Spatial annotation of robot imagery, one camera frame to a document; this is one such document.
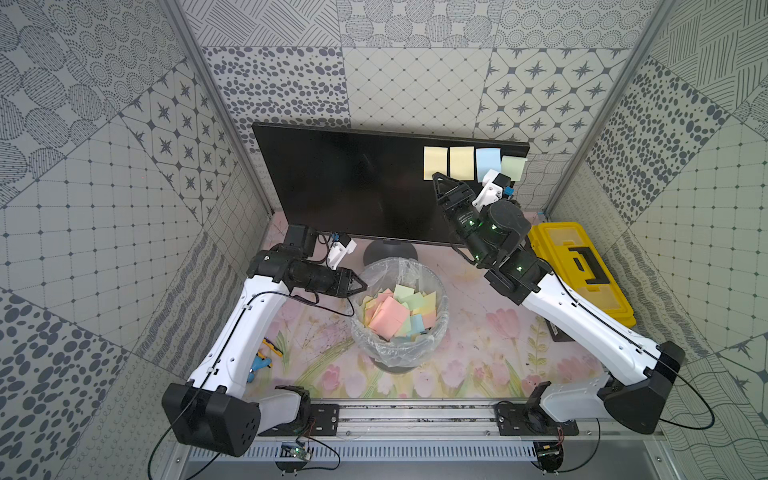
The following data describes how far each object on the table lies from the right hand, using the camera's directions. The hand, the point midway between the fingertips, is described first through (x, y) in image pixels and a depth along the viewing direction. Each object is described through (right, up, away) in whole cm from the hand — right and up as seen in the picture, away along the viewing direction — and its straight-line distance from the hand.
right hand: (429, 182), depth 62 cm
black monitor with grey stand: (-14, +5, +36) cm, 39 cm away
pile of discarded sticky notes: (-5, -30, +9) cm, 32 cm away
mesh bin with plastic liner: (-6, -35, -3) cm, 36 cm away
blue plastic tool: (-45, -47, +18) cm, 68 cm away
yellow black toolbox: (+46, -16, +26) cm, 55 cm away
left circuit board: (-32, -65, +8) cm, 72 cm away
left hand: (-17, -22, +10) cm, 30 cm away
